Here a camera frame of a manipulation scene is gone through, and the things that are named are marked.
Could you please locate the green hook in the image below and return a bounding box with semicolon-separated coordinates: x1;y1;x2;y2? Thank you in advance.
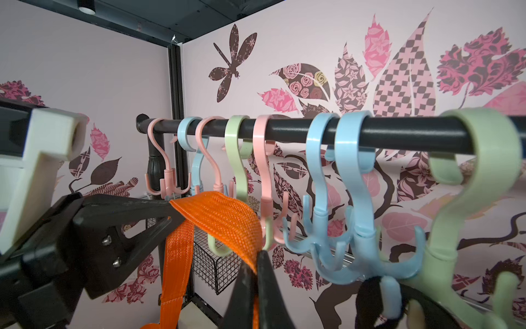
400;107;523;329
208;115;273;257

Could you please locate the pink hook far left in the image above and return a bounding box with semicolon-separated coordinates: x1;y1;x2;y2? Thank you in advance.
145;119;190;200

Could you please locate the black wire basket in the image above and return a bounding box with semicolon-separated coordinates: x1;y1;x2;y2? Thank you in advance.
145;192;264;296

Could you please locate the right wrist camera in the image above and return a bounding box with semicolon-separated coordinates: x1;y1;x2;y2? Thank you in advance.
1;108;88;254

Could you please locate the pink hook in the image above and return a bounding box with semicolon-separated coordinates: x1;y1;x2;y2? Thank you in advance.
145;119;190;200
195;116;228;196
253;115;288;251

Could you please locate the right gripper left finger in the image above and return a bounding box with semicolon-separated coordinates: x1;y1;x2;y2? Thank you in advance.
73;195;185;299

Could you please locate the black clothes rack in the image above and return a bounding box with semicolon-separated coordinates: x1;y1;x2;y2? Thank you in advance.
136;113;526;198

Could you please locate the black sling bag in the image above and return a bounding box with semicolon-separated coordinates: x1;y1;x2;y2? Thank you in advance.
355;277;460;328

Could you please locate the blue hook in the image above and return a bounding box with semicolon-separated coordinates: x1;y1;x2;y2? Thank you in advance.
310;110;427;322
177;117;204;195
283;112;351;271

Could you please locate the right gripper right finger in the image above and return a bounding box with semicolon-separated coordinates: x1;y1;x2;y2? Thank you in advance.
219;251;295;329

